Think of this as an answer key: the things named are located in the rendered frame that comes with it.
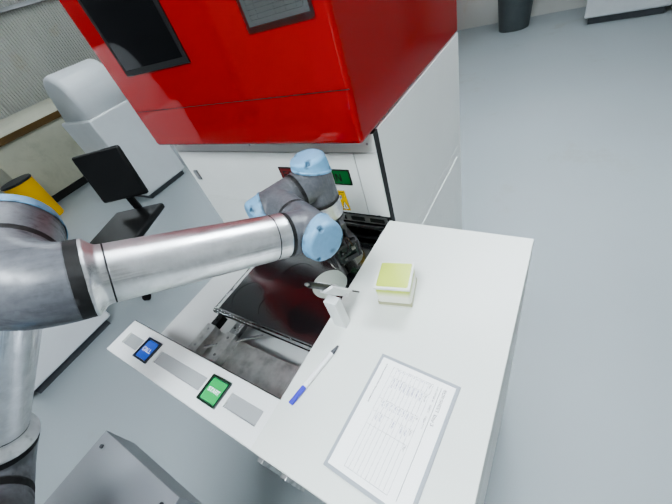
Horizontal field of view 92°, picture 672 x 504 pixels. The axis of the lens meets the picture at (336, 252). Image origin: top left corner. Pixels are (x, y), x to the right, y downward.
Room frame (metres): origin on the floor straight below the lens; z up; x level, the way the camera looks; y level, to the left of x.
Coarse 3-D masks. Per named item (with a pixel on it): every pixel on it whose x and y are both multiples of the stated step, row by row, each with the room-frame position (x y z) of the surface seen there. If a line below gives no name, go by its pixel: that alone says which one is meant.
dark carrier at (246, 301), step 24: (264, 264) 0.80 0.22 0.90; (288, 264) 0.76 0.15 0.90; (312, 264) 0.72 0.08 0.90; (360, 264) 0.64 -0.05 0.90; (240, 288) 0.73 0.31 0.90; (264, 288) 0.69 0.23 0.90; (288, 288) 0.66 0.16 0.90; (240, 312) 0.64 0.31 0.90; (264, 312) 0.61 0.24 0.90; (288, 312) 0.57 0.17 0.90; (312, 312) 0.55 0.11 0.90; (312, 336) 0.47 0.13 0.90
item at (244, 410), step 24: (120, 336) 0.66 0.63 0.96; (144, 336) 0.62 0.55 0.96; (168, 360) 0.52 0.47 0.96; (192, 360) 0.49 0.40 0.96; (168, 384) 0.45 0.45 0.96; (192, 384) 0.43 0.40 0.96; (240, 384) 0.38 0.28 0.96; (192, 408) 0.37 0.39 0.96; (216, 408) 0.35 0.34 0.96; (240, 408) 0.34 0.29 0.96; (264, 408) 0.31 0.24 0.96; (240, 432) 0.29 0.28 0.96
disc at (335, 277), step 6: (330, 270) 0.66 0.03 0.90; (336, 270) 0.65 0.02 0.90; (318, 276) 0.66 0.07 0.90; (324, 276) 0.65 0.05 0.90; (330, 276) 0.64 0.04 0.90; (336, 276) 0.63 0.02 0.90; (342, 276) 0.62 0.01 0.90; (324, 282) 0.63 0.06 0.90; (330, 282) 0.62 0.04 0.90; (336, 282) 0.61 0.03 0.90; (342, 282) 0.60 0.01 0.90; (318, 294) 0.60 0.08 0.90; (324, 294) 0.59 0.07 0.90
